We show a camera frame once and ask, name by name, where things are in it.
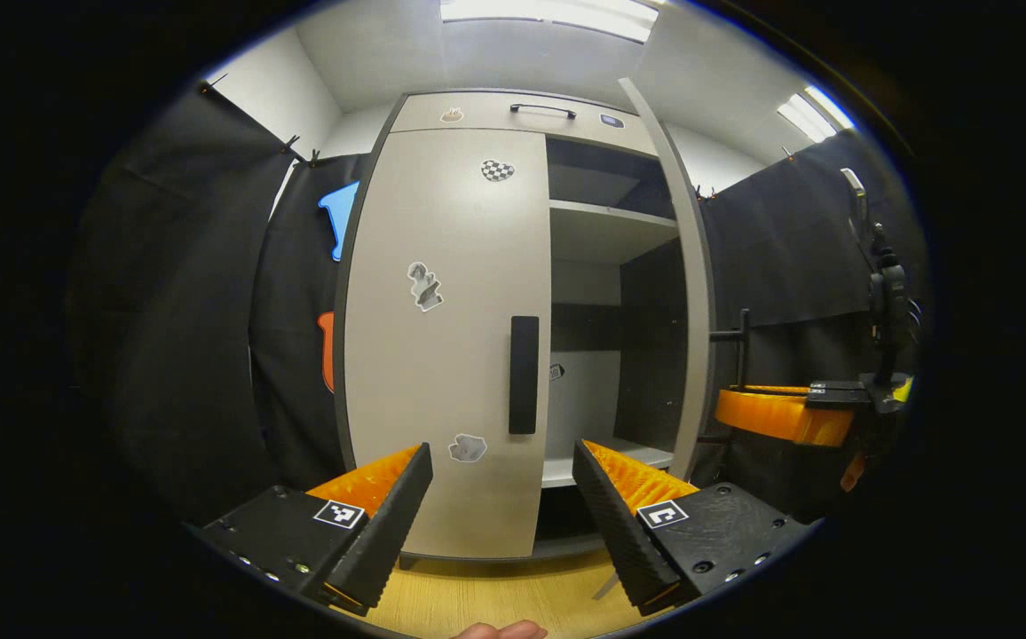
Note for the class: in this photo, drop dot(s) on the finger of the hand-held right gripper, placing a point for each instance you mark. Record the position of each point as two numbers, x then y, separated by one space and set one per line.
853 473
779 417

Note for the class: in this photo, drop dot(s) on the black backdrop cloth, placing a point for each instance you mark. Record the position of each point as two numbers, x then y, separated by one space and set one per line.
788 266
185 311

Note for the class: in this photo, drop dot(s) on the white cabinet shelf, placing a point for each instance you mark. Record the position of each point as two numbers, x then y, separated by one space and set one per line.
606 232
597 461

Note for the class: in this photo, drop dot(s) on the small ceiling light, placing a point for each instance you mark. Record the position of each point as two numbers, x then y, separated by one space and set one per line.
815 114

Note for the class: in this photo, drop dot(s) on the grey double-door shoe cabinet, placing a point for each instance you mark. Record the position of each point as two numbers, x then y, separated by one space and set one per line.
651 355

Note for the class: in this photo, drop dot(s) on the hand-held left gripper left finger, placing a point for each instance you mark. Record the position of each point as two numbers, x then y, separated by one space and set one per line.
393 528

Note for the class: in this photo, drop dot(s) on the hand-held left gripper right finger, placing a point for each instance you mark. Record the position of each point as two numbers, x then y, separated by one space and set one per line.
615 524

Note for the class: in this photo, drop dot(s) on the grey cabinet door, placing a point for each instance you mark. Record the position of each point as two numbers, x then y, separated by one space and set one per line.
442 373
695 293

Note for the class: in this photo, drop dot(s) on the long ceiling light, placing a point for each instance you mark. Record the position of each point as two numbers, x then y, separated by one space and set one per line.
557 11

